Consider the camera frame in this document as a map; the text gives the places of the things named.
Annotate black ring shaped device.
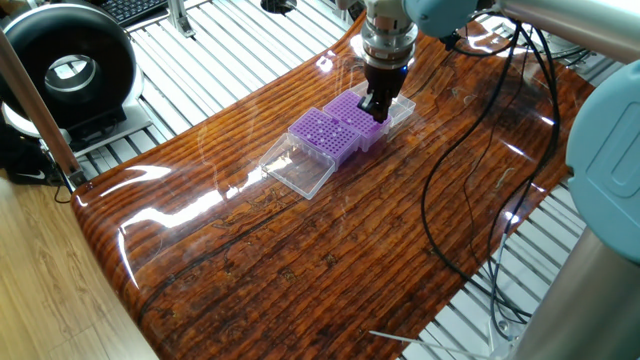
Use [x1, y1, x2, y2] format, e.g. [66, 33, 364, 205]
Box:
[0, 2, 139, 146]

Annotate white zip tie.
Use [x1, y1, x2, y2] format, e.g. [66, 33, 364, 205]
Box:
[368, 328, 494, 360]

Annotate thin black cable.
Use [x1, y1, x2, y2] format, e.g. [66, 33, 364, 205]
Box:
[461, 49, 531, 321]

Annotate white device base plate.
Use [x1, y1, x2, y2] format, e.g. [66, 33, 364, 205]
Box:
[2, 97, 154, 159]

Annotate wood grain table mat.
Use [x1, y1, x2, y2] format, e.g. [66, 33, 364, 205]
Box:
[69, 9, 596, 360]

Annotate thick black cable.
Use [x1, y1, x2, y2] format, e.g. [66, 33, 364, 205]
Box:
[420, 22, 534, 321]

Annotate black keyboard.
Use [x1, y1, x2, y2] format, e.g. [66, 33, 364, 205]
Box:
[97, 0, 169, 27]

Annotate black camera cable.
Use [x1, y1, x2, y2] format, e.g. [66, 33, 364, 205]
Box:
[442, 29, 519, 59]

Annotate cable with silver plug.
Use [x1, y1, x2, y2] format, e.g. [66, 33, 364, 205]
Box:
[487, 29, 561, 344]

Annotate brown frame post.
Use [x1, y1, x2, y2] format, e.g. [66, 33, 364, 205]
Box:
[0, 29, 87, 191]

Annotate aluminium bracket stand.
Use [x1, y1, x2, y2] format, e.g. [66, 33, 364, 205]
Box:
[166, 0, 197, 39]

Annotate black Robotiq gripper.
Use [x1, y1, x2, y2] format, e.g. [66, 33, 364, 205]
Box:
[357, 62, 409, 124]

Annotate thin black floor wire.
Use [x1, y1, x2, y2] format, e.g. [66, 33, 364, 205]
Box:
[52, 164, 74, 205]

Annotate purple pipette tip box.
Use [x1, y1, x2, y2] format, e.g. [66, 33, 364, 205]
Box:
[322, 81, 417, 154]
[258, 106, 362, 201]

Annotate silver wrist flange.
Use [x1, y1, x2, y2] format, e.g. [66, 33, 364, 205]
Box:
[359, 14, 419, 70]

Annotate white printed camera mount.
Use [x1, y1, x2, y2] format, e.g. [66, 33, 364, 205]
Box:
[337, 0, 407, 26]

